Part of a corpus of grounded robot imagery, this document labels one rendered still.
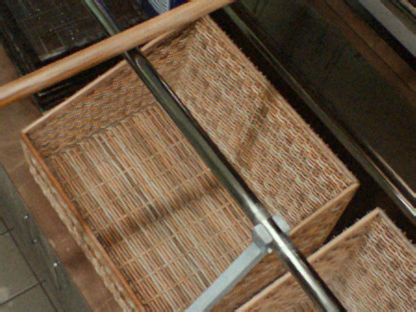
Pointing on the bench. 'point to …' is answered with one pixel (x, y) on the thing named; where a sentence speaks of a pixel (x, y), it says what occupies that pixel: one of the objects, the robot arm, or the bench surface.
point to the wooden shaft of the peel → (106, 49)
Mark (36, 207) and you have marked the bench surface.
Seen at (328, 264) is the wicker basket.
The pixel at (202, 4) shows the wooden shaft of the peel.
